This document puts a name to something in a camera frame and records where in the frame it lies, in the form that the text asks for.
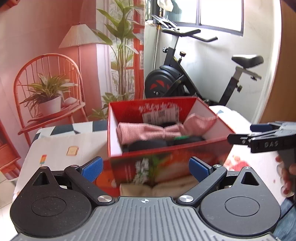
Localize pink knitted cloth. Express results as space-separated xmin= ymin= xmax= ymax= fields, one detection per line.
xmin=116 ymin=114 xmax=217 ymax=145

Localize green soft item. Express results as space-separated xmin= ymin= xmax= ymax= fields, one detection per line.
xmin=174 ymin=136 xmax=190 ymax=141

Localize black soft item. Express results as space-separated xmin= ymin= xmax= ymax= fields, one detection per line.
xmin=122 ymin=136 xmax=205 ymax=153

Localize person's right hand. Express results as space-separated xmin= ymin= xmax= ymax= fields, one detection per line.
xmin=275 ymin=156 xmax=295 ymax=197

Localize red bear mat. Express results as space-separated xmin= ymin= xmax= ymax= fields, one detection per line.
xmin=94 ymin=160 xmax=120 ymax=197

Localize cream knitted cloth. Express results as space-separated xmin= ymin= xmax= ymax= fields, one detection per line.
xmin=119 ymin=176 xmax=199 ymax=198

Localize white patterned tablecloth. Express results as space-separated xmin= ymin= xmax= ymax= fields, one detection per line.
xmin=15 ymin=106 xmax=286 ymax=203

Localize red cardboard box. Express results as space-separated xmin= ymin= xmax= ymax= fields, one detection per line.
xmin=107 ymin=97 xmax=233 ymax=197

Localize black exercise bike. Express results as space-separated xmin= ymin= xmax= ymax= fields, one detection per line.
xmin=144 ymin=14 xmax=265 ymax=107

